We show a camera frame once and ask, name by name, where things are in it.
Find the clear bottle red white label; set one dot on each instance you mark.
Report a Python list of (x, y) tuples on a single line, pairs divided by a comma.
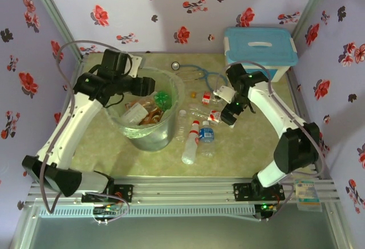
[(214, 115)]

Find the green bottle with orange cap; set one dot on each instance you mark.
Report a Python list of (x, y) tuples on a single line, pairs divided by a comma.
[(163, 99)]

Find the blue label water bottle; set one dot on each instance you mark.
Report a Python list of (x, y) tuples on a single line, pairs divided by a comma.
[(206, 134)]

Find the clear bottle white orange label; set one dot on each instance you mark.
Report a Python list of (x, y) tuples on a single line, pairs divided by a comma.
[(137, 112)]

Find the orange drink bottle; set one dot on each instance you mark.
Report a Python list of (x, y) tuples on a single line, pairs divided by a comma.
[(155, 116)]

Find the frosted bottle with red cap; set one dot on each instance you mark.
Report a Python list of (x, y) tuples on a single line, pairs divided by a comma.
[(190, 149)]

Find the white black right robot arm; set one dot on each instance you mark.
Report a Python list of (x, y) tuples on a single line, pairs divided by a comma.
[(271, 109)]

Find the clear plastic bin liner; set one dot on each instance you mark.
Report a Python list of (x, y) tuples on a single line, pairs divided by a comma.
[(178, 95)]

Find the clear plastic bin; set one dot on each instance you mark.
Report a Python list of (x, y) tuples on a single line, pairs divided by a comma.
[(155, 142)]

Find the blue stethoscope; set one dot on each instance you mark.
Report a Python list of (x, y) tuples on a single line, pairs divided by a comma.
[(176, 65)]

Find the slim clear bottle white cap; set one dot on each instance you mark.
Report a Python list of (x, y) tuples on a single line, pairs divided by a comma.
[(181, 128)]

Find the white box with blue lid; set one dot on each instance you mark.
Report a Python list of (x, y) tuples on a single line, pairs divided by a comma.
[(256, 52)]

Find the black base controller with light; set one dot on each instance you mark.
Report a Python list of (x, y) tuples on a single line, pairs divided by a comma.
[(263, 207)]

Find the laminated label card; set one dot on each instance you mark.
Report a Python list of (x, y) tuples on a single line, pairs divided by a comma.
[(308, 197)]

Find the small circuit board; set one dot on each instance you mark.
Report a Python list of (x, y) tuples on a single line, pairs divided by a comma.
[(105, 211)]

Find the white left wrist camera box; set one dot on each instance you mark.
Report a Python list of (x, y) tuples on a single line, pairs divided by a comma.
[(136, 66)]

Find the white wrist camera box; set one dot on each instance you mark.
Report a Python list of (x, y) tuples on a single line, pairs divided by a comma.
[(225, 92), (136, 66)]

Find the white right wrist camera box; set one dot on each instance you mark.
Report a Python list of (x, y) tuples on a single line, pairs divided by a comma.
[(225, 92)]

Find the aluminium frame rail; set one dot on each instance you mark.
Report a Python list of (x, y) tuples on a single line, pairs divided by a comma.
[(182, 189)]

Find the aluminium corner post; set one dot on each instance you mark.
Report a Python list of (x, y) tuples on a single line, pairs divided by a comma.
[(56, 18), (311, 4)]

